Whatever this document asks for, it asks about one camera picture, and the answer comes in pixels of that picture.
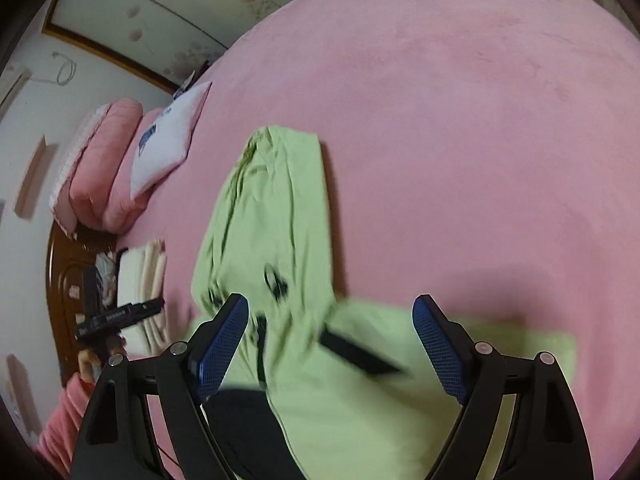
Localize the folded pink quilt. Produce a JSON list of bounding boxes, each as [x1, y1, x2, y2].
[[49, 99, 166, 235]]

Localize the wooden headboard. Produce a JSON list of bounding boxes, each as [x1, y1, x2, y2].
[[46, 229, 122, 387]]

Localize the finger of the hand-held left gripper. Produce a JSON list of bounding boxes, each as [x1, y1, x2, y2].
[[127, 297, 166, 322]]

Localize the floral wardrobe doors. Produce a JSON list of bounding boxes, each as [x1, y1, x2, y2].
[[42, 0, 321, 94]]

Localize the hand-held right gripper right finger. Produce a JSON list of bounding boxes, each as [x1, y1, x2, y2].
[[411, 294, 596, 480]]

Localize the folded white clothes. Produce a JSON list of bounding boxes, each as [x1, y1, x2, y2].
[[116, 240, 169, 356]]

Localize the person's left forearm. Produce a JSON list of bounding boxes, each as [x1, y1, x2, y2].
[[37, 372, 97, 477]]

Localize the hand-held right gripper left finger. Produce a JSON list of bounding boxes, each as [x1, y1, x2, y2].
[[70, 292, 250, 480]]

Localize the green and black hooded jacket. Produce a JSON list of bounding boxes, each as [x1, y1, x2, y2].
[[189, 125, 579, 480]]

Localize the grey patterned cloth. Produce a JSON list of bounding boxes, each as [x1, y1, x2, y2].
[[95, 252, 119, 307]]

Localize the white wall cable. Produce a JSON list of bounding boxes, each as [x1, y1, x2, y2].
[[50, 50, 77, 86]]

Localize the pink plush bed blanket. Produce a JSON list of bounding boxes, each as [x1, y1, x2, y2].
[[115, 0, 640, 480]]

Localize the white pillow with blue print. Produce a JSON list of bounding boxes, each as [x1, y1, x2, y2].
[[130, 80, 213, 201]]

